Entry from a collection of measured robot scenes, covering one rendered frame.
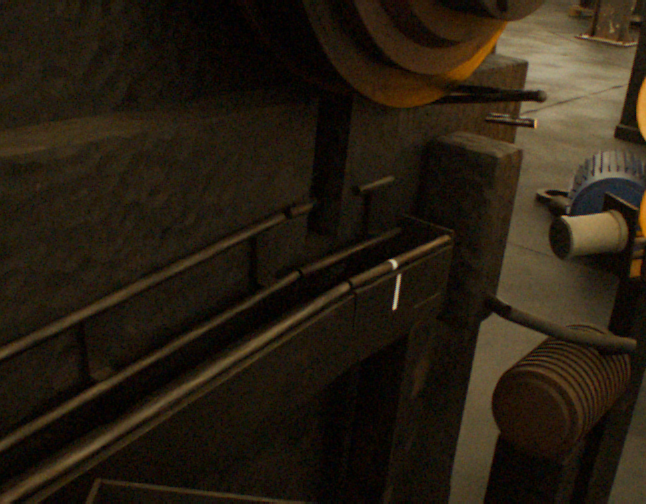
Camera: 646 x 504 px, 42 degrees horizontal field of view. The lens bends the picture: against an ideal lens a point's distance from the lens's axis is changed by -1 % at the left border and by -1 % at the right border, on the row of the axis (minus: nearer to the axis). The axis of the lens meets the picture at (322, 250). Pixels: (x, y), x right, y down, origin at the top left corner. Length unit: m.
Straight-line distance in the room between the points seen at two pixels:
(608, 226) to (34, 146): 0.80
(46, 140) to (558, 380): 0.72
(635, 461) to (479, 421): 0.35
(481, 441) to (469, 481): 0.15
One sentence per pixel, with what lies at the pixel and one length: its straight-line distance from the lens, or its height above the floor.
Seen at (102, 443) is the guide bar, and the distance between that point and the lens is 0.65.
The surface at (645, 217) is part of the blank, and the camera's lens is 1.28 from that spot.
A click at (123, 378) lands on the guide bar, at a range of 0.73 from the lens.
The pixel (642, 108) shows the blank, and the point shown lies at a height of 0.85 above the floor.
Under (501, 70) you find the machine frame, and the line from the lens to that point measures 1.23.
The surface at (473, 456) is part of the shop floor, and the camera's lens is 1.89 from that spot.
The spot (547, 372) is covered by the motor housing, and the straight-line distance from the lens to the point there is 1.13.
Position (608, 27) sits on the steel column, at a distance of 9.77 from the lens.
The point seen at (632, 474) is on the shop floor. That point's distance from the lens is 1.98.
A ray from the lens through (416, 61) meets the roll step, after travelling 0.79.
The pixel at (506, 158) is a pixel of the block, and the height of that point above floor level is 0.79.
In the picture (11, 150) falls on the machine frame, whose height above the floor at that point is 0.87.
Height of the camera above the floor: 1.05
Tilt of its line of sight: 22 degrees down
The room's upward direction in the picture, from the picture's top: 6 degrees clockwise
